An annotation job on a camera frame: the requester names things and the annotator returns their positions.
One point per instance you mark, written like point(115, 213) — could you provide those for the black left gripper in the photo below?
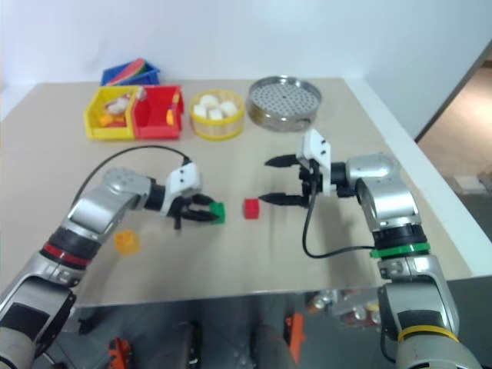
point(183, 204)

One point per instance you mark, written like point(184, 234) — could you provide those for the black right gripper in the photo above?
point(309, 182)

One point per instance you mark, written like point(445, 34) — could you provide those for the green cube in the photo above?
point(218, 212)

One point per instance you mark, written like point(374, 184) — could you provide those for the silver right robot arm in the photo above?
point(388, 200)

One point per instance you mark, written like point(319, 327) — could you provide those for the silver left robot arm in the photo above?
point(96, 207)

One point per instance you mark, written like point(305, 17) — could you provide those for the red cube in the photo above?
point(251, 209)

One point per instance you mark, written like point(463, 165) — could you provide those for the translucent yellow cube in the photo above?
point(127, 242)

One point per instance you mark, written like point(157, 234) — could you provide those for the yellow rimmed round basket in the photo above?
point(217, 128)

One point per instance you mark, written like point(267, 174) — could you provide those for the round metal steamer tray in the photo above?
point(284, 98)

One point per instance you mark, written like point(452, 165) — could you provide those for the white toy bun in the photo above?
point(215, 114)
point(208, 101)
point(227, 107)
point(200, 110)

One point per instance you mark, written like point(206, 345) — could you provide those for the yellow and orange toy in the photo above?
point(171, 113)

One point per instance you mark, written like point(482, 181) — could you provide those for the red plastic bin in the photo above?
point(157, 111)

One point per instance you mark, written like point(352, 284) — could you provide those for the yellow plastic bin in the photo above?
point(109, 131)

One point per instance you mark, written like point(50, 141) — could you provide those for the orange toy food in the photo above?
point(111, 121)

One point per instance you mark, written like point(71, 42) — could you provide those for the white and red toy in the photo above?
point(117, 104)

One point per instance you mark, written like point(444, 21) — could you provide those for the clear box of cans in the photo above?
point(346, 305)

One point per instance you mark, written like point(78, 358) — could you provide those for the blue plastic bin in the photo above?
point(151, 75)

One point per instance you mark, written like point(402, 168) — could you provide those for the orange clamp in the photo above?
point(119, 353)
point(295, 334)

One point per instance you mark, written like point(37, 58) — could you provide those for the toy watermelon slice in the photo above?
point(128, 71)

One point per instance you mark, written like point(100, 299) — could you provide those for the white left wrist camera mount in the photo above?
point(184, 178)

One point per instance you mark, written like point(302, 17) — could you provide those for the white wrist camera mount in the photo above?
point(184, 178)
point(316, 148)

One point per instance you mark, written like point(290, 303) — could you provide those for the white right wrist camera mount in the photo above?
point(316, 148)

